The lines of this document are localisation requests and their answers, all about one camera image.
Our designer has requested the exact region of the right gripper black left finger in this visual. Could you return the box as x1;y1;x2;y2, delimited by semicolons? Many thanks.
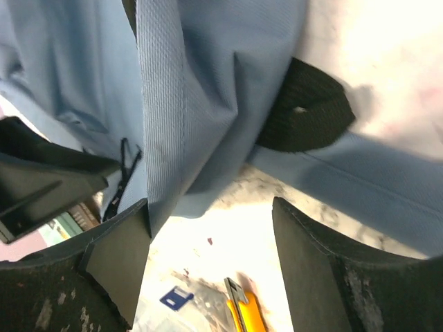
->
1;199;151;331

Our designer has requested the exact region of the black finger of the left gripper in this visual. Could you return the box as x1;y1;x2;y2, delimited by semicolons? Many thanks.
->
1;117;120;243

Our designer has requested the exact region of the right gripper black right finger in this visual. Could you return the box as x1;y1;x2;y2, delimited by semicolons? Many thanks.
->
272;197;442;332

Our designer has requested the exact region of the teal paperback book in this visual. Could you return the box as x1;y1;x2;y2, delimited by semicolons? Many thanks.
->
37;212;83;247

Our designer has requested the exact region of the blue student backpack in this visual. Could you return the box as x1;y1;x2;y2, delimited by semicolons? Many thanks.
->
1;1;442;256

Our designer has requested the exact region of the clear plastic screw box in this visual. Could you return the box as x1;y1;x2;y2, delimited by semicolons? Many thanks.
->
132;285;236;331

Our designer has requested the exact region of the yellow utility knife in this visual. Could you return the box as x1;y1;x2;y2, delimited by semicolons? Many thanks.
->
224;277;266;332

